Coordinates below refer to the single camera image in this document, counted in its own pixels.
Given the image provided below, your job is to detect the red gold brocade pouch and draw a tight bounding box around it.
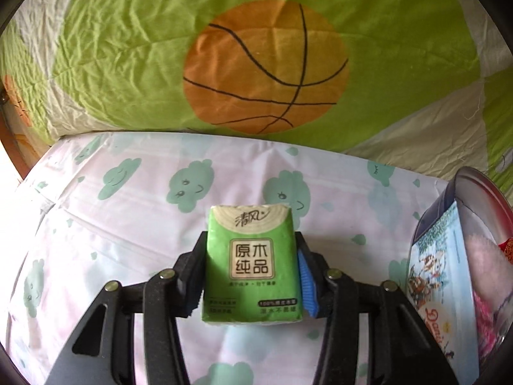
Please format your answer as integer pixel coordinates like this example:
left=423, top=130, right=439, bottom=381
left=499, top=237, right=513, bottom=264

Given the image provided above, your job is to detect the green tissue pack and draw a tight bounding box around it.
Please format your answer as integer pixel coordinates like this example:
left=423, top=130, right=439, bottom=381
left=202, top=204, right=303, bottom=324

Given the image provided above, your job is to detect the pink fluffy sock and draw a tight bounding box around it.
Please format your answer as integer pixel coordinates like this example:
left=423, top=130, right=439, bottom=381
left=464, top=234, right=509, bottom=294

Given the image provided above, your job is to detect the green cream basketball sheet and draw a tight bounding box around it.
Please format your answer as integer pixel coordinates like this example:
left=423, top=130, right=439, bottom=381
left=1, top=0, right=512, bottom=184

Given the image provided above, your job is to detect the round blue cookie tin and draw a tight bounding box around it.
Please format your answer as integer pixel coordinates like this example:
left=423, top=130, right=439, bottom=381
left=406, top=167, right=512, bottom=384

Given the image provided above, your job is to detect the white sheet with green clouds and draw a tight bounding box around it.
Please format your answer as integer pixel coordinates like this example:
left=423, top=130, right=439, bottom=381
left=1, top=133, right=446, bottom=384

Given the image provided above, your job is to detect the wooden bed frame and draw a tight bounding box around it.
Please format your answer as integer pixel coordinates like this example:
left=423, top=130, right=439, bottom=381
left=1, top=90, right=32, bottom=180

